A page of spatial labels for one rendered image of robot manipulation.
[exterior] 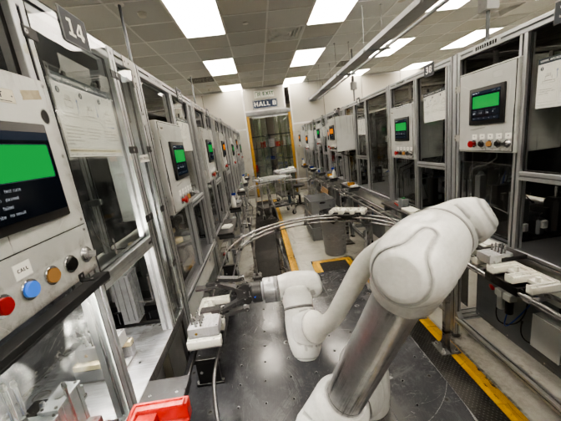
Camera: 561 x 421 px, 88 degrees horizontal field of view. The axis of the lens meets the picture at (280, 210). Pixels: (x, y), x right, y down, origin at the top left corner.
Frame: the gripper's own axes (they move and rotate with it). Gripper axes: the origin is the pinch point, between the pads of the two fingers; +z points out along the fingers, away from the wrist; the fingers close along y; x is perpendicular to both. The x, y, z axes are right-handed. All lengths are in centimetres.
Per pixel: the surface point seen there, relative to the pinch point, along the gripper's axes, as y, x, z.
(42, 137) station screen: 58, 30, 18
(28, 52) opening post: 77, 21, 21
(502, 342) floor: -112, -79, -184
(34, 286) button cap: 30, 42, 19
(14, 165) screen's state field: 52, 39, 18
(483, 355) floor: -112, -71, -163
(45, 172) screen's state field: 51, 32, 18
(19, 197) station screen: 47, 40, 18
